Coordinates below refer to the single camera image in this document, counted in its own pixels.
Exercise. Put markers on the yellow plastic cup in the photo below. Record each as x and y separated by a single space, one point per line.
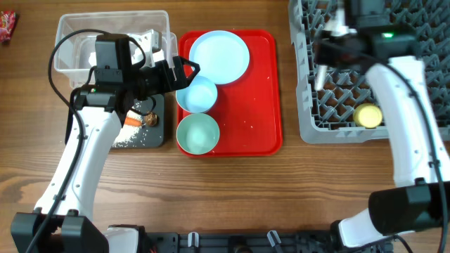
368 115

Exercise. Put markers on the mint green bowl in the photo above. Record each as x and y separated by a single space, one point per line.
197 134

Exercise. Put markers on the red snack wrapper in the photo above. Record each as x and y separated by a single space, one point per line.
8 22

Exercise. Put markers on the light blue plate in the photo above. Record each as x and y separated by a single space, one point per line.
223 56

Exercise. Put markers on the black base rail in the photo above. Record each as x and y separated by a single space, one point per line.
272 241

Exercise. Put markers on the white plastic spoon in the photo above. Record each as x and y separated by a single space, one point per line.
320 77

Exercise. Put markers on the brown food scrap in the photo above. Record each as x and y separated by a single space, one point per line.
151 120

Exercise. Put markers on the light blue rice bowl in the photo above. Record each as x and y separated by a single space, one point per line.
199 96

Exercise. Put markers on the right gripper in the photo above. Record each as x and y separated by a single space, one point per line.
323 40

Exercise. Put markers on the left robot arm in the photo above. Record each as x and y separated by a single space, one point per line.
61 220

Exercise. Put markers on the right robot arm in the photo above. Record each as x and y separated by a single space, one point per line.
420 198

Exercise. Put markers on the black waste tray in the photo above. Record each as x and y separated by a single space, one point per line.
154 137

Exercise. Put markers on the orange carrot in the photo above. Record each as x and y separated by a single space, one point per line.
133 122

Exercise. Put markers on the clear plastic bin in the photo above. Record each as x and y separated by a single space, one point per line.
72 57

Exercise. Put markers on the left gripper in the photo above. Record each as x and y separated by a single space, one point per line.
168 84

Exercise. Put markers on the red serving tray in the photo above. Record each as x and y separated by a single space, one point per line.
247 110

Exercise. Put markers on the white tissue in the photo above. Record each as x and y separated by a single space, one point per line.
92 59
156 54

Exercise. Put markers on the grey dishwasher rack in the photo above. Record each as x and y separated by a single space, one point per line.
326 116

